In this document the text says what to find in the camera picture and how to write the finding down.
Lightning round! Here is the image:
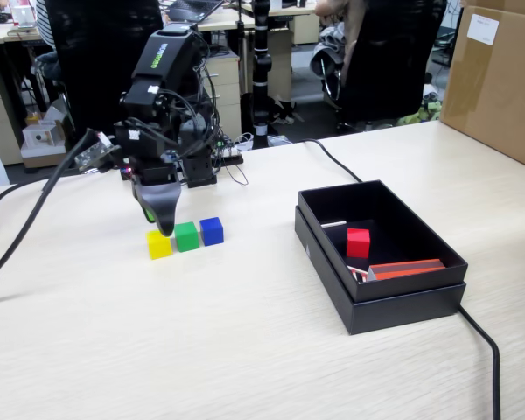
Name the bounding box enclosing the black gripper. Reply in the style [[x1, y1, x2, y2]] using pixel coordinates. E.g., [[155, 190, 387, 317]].
[[113, 117, 182, 240]]

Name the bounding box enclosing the white pink desktop box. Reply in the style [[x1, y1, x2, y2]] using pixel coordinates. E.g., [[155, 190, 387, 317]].
[[8, 0, 39, 30]]

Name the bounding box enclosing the yellow wooden cube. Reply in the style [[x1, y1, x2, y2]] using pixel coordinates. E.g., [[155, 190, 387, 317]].
[[145, 228, 174, 261]]

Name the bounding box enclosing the red wooden cube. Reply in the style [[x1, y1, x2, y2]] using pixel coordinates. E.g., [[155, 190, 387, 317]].
[[345, 227, 372, 260]]

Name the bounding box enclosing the person in striped shirt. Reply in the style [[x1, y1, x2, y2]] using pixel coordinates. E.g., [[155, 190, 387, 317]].
[[31, 0, 65, 82]]

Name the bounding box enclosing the seated person with long hair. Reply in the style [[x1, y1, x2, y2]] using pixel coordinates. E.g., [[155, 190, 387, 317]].
[[313, 0, 367, 62]]

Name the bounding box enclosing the black mesh office chair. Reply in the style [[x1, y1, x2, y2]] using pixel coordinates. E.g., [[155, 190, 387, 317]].
[[43, 0, 170, 152], [321, 0, 448, 132]]

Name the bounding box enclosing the white cable coil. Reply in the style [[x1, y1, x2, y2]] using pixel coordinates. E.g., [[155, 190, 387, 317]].
[[234, 132, 257, 152]]

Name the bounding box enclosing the small white product box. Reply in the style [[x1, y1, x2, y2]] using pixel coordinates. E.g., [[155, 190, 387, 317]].
[[23, 122, 59, 150]]

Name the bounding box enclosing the large brown cardboard box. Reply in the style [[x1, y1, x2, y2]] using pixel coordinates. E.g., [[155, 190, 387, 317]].
[[438, 0, 525, 175]]

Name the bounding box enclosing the thin black wire loop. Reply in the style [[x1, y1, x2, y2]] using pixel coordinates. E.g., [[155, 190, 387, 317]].
[[220, 148, 251, 187]]

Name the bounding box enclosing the black laptop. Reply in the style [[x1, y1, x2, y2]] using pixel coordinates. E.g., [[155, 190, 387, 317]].
[[163, 0, 225, 24]]

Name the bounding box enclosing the white connector board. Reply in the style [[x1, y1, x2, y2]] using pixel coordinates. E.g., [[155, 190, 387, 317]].
[[217, 138, 242, 158]]

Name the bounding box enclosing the small white stick bundle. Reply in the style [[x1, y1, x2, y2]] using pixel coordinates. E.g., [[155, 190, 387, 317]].
[[346, 263, 369, 284]]

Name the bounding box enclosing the black cardboard box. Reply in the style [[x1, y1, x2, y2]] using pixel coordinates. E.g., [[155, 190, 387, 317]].
[[296, 178, 470, 304]]

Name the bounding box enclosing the thick black camera cable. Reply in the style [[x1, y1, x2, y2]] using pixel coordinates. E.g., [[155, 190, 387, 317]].
[[0, 129, 119, 290]]

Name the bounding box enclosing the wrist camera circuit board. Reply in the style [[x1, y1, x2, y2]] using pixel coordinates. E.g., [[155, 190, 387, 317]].
[[75, 129, 123, 172]]

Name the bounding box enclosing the black vertical pole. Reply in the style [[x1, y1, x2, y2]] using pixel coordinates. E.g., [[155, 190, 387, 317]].
[[249, 0, 275, 152]]

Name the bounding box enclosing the green wooden cube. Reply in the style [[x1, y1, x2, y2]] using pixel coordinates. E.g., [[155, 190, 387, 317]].
[[174, 220, 201, 254]]

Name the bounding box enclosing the grey jacket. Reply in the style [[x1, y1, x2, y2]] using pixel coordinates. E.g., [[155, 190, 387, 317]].
[[309, 21, 347, 83]]

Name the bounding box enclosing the thick black table cable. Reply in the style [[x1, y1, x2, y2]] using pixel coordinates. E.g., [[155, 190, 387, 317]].
[[299, 138, 503, 420]]

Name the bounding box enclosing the green yellow floor clutter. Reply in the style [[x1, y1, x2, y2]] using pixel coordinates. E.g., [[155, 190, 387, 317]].
[[395, 98, 443, 129]]

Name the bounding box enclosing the light wood desk with drawers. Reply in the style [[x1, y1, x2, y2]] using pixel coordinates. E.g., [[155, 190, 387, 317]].
[[0, 24, 49, 167]]

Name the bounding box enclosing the white shipping label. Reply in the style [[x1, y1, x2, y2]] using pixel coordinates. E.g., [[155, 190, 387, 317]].
[[466, 12, 501, 46]]

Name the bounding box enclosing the black open box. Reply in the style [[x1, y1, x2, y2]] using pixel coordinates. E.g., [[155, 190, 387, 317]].
[[293, 204, 468, 337]]

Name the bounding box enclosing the light wood office desk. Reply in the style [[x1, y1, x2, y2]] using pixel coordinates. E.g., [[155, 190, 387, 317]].
[[164, 3, 323, 47]]

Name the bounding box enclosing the blue wooden cube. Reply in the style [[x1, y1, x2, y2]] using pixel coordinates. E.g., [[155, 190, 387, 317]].
[[199, 216, 226, 248]]

